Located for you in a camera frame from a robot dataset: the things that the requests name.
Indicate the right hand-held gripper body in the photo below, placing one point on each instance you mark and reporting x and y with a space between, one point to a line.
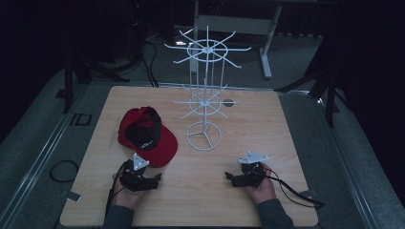
250 173

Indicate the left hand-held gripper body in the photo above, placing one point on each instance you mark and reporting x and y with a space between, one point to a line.
135 178

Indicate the red baseball cap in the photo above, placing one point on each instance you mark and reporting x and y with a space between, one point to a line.
147 136

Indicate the person's right hand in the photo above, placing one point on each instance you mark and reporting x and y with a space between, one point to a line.
262 189

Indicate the person's left hand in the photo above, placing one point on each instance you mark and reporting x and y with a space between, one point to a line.
125 197

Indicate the black tripod stand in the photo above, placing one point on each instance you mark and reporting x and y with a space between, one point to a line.
82 66
324 86

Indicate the white metal desk frame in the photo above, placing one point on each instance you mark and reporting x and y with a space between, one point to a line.
235 28

